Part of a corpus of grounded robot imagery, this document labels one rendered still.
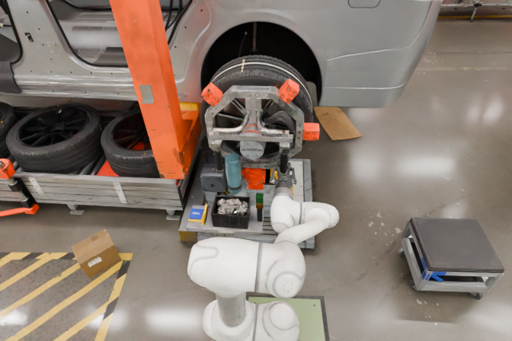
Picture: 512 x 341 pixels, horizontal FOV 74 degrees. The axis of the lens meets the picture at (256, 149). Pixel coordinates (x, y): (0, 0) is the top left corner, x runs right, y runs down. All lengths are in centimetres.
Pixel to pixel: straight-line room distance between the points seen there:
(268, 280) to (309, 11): 152
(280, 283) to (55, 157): 216
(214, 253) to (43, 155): 201
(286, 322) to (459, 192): 202
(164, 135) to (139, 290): 101
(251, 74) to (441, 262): 144
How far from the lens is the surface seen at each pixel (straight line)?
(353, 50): 216
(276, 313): 148
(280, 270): 91
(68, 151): 276
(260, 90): 175
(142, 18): 163
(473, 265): 224
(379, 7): 209
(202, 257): 95
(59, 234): 287
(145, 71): 174
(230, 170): 193
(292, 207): 148
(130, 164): 248
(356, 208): 270
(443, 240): 227
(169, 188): 238
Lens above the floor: 201
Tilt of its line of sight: 41 degrees down
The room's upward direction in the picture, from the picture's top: 1 degrees counter-clockwise
